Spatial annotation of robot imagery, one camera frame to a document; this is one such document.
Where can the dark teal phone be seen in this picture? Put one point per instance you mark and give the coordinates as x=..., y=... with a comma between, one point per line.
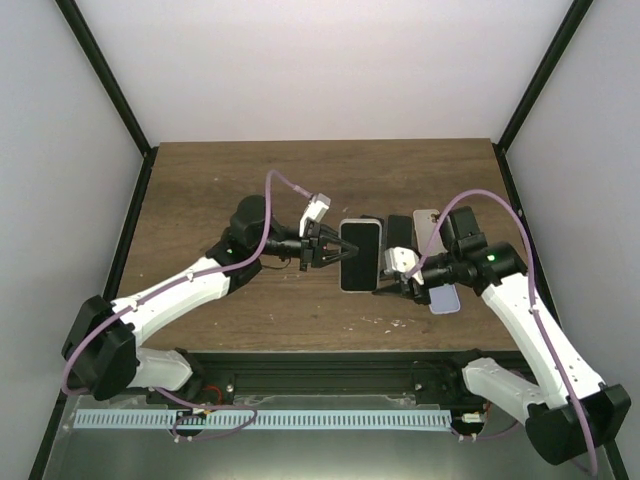
x=399, y=231

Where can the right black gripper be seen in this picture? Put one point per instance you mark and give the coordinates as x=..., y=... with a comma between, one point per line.
x=406, y=288

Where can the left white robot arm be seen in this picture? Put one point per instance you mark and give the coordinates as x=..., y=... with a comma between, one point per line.
x=105, y=351

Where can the light blue slotted cable duct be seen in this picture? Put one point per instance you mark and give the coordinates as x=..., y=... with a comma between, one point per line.
x=413, y=420

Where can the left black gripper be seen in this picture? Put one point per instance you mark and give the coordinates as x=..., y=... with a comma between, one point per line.
x=314, y=248

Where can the metal front plate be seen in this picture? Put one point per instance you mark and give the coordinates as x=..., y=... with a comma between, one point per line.
x=502, y=452

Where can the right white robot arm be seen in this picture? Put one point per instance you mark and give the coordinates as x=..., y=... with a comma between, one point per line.
x=568, y=407

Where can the right black frame post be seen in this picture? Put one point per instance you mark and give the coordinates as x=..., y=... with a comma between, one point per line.
x=562, y=38

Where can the left black frame post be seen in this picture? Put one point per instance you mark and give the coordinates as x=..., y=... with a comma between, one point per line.
x=81, y=30

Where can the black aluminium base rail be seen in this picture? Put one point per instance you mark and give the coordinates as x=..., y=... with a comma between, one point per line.
x=430, y=377

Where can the black frame post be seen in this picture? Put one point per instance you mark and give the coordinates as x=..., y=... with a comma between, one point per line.
x=81, y=30
x=562, y=38

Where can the beige phone case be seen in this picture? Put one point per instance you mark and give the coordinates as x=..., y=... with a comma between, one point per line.
x=428, y=239

